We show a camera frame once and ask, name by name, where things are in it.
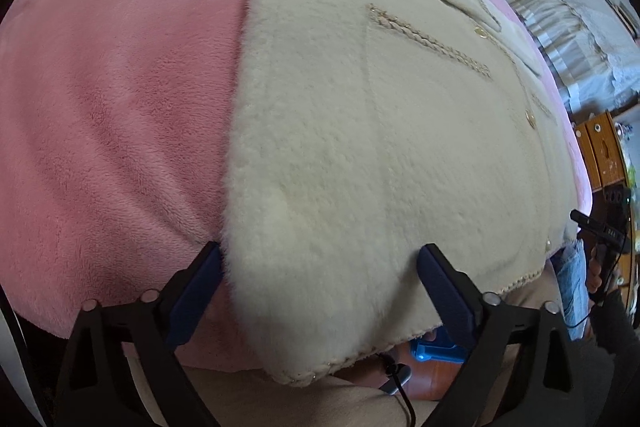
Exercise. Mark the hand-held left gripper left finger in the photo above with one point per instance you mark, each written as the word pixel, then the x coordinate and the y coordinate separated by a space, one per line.
pixel 195 297

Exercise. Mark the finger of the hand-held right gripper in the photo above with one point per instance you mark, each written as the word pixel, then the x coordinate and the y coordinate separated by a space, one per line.
pixel 602 233
pixel 612 197

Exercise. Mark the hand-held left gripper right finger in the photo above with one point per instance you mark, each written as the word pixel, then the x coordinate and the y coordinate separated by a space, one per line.
pixel 445 297

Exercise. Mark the white fluffy cardigan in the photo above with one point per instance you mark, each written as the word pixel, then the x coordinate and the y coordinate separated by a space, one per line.
pixel 350 132

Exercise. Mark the person's right forearm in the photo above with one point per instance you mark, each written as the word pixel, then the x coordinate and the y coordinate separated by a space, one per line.
pixel 617 322

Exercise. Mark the person's right hand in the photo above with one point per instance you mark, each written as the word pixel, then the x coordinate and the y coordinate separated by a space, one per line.
pixel 595 277

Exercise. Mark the blue jeans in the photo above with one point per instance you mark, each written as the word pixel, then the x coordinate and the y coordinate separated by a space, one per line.
pixel 572 287

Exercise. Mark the wooden drawer cabinet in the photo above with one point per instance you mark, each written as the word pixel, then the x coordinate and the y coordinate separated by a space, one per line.
pixel 605 147

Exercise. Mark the blue plastic object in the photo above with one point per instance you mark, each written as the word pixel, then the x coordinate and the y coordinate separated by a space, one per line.
pixel 435 352

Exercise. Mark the beige cloth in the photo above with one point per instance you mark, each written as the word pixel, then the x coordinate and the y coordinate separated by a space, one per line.
pixel 300 407

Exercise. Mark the pink fleece bed blanket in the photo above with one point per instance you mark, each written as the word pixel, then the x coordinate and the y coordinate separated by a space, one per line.
pixel 100 107

